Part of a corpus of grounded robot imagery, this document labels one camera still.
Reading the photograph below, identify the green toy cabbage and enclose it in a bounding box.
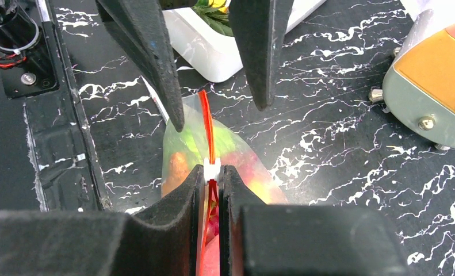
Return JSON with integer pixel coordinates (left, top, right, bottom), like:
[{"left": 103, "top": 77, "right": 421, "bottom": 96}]
[{"left": 163, "top": 126, "right": 237, "bottom": 161}]

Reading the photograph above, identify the clear zip top bag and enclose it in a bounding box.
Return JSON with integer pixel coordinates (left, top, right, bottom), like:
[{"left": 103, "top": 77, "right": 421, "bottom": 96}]
[{"left": 161, "top": 90, "right": 287, "bottom": 275}]

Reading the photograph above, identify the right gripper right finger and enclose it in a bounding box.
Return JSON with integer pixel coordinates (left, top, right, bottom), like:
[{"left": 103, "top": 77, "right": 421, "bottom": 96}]
[{"left": 219, "top": 166, "right": 408, "bottom": 275}]

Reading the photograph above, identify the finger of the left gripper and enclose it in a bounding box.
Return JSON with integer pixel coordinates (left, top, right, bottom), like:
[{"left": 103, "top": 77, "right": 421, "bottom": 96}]
[
  {"left": 229, "top": 0, "right": 293, "bottom": 111},
  {"left": 96, "top": 0, "right": 185, "bottom": 132}
]

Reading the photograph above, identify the white plastic bin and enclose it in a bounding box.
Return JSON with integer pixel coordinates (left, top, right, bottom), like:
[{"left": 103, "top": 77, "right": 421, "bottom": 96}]
[{"left": 163, "top": 1, "right": 324, "bottom": 83}]

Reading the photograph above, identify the toy peach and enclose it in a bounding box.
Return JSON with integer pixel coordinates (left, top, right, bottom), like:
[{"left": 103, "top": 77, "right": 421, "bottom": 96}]
[{"left": 201, "top": 214, "right": 220, "bottom": 276}]

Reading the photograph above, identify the round mini drawer cabinet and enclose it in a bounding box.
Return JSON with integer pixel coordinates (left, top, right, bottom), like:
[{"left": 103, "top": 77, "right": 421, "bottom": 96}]
[{"left": 369, "top": 6, "right": 455, "bottom": 150}]

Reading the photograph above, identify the toy pineapple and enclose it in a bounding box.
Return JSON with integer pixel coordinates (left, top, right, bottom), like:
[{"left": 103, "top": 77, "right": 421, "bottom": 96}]
[{"left": 192, "top": 0, "right": 234, "bottom": 37}]

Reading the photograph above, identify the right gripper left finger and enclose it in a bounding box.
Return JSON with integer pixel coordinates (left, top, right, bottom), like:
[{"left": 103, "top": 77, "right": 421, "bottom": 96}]
[{"left": 0, "top": 165, "right": 204, "bottom": 275}]

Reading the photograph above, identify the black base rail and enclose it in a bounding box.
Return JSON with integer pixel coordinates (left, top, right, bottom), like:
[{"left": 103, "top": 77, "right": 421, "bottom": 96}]
[{"left": 0, "top": 1, "right": 110, "bottom": 212}]

